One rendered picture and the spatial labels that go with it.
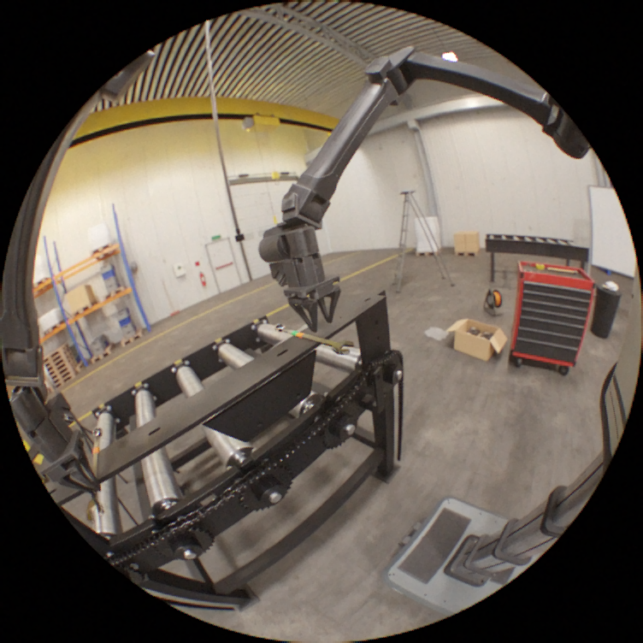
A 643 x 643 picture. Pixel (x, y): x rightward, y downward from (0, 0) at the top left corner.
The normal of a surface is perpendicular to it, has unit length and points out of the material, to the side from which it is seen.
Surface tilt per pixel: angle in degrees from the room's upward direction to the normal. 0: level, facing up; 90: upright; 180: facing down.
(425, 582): 0
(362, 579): 0
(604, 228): 90
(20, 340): 117
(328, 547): 0
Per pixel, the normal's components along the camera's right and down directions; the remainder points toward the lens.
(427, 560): -0.21, -0.90
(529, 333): -0.69, 0.41
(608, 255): -0.91, 0.32
